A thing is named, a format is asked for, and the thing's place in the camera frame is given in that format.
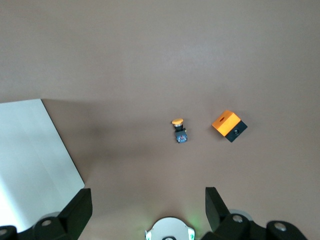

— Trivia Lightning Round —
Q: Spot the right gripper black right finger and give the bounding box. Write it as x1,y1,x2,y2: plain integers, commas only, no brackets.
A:
201,186,310,240

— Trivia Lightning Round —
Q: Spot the orange and black switch box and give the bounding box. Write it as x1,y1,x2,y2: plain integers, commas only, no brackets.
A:
211,109,249,144

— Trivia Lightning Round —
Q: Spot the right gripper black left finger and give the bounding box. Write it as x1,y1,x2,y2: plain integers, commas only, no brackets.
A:
0,187,94,240

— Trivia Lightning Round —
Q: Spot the white drawer cabinet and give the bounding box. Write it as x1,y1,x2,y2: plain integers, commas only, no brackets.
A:
0,98,86,227

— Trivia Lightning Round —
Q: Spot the brown table mat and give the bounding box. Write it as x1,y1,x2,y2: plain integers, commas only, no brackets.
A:
0,0,320,240

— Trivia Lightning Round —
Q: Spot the orange push button switch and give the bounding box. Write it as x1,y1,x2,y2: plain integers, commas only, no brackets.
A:
171,117,190,145

